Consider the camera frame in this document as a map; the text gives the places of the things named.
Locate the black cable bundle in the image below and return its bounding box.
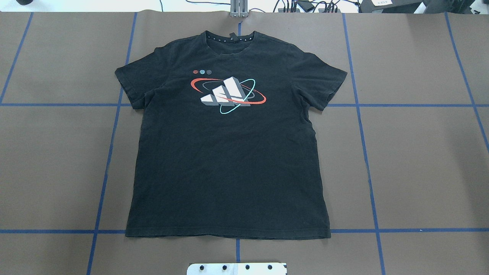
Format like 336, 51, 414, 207
277, 0, 342, 13

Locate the grey aluminium frame post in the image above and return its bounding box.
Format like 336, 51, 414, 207
230, 0, 249, 18

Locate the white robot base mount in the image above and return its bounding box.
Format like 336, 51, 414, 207
186, 262, 288, 275

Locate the black graphic t-shirt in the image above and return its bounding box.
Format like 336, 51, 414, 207
115, 31, 348, 240

